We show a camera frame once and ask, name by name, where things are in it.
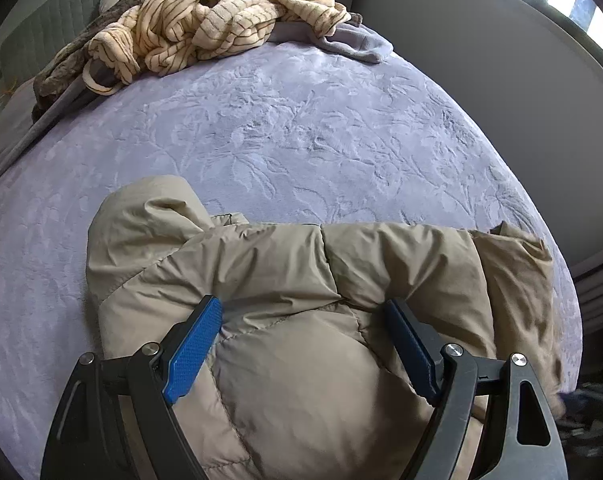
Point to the brown fuzzy blanket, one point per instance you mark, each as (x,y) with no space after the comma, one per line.
(66,70)

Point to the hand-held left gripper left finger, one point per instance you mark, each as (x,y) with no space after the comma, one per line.
(194,350)

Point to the lavender embossed bed blanket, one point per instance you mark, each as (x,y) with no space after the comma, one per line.
(281,125)

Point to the grey quilted headboard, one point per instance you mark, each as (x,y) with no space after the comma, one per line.
(56,15)

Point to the cream striped fleece blanket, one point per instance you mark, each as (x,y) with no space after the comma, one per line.
(221,20)

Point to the beige puffer jacket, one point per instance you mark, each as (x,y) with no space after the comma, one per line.
(291,280)

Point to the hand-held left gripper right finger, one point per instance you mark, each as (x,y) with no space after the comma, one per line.
(406,345)

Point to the grey fleece cloth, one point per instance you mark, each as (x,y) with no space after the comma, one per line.
(351,42)

